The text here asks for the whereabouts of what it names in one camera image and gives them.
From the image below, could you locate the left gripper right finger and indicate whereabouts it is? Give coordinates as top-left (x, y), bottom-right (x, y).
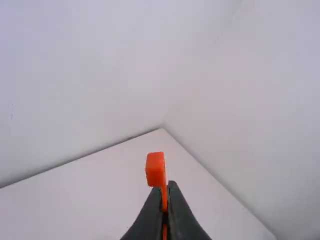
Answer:
top-left (165, 179), bottom-right (214, 240)

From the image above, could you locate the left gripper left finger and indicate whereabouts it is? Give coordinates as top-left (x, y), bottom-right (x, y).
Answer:
top-left (119, 186), bottom-right (166, 240)

